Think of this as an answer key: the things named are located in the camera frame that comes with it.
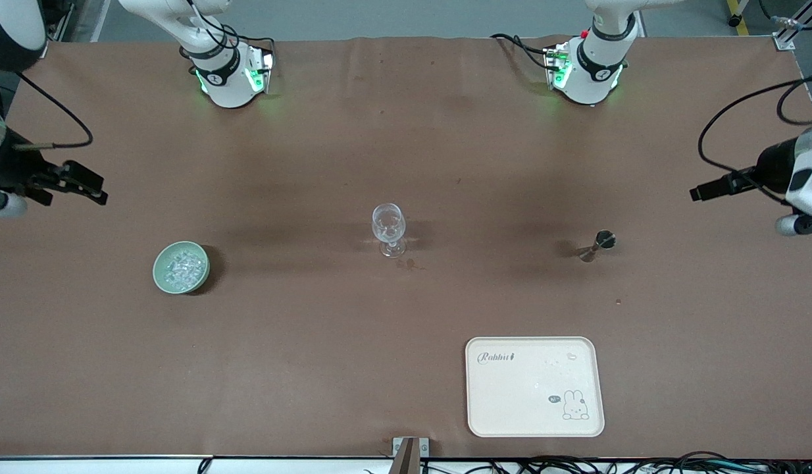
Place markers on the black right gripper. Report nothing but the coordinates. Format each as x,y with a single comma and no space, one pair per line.
11,167

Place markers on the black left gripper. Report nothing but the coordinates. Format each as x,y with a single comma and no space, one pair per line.
770,164

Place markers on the steel double jigger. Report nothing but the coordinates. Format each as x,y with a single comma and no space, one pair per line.
605,239

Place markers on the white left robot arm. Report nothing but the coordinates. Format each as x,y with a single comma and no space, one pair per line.
587,89

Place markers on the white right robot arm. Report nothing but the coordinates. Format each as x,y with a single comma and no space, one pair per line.
231,95

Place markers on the clear ice cube pile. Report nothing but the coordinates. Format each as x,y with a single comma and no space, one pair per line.
182,268

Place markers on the clear wine glass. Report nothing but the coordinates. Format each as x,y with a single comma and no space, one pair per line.
388,224

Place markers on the green ceramic bowl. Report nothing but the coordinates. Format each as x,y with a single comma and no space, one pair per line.
199,285

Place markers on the cream rabbit print tray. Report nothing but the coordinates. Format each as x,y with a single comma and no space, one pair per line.
524,395

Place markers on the brown table mat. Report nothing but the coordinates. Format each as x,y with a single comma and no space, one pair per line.
314,368

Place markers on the aluminium frame profile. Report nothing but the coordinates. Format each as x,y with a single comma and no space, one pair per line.
783,41

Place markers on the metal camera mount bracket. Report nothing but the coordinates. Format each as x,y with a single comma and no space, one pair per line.
409,454

